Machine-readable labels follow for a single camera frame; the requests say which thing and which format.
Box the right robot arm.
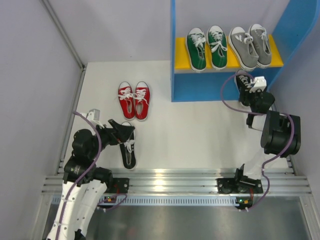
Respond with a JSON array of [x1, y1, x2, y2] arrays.
[[239, 87, 301, 158]]

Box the black sneaker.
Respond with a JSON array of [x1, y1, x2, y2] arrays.
[[119, 131, 137, 170], [234, 69, 252, 107]]

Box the green sneaker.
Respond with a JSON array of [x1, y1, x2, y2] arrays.
[[185, 27, 207, 73], [206, 25, 228, 70]]

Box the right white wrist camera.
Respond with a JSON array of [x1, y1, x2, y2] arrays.
[[249, 76, 267, 93]]

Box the yellow shelf board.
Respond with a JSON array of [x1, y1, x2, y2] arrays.
[[174, 34, 284, 73]]

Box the aluminium mounting rail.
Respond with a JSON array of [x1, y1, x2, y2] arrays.
[[41, 167, 313, 198]]

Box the red sneaker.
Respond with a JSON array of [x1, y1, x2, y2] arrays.
[[117, 81, 136, 120], [134, 81, 151, 121]]

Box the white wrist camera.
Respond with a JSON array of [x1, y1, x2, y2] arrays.
[[86, 108, 102, 126], [249, 76, 267, 93]]

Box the left red sneaker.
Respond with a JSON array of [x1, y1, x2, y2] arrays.
[[117, 81, 136, 120]]

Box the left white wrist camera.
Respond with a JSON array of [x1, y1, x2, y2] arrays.
[[86, 108, 102, 126]]

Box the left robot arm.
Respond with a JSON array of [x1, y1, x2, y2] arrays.
[[46, 119, 135, 240]]

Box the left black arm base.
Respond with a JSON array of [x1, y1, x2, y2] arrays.
[[105, 177, 130, 194]]

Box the right red sneaker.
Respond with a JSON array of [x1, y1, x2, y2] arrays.
[[134, 81, 151, 121]]

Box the aluminium corner post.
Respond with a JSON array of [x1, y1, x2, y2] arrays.
[[39, 0, 86, 71]]

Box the blue shoe shelf frame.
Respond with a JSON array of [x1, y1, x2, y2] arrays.
[[170, 0, 320, 102]]

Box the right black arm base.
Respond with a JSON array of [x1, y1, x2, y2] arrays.
[[216, 176, 264, 195]]

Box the grey sneaker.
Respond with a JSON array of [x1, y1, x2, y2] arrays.
[[249, 23, 272, 69], [228, 26, 259, 72]]

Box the slotted cable duct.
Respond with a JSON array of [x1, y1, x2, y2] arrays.
[[51, 195, 241, 207]]

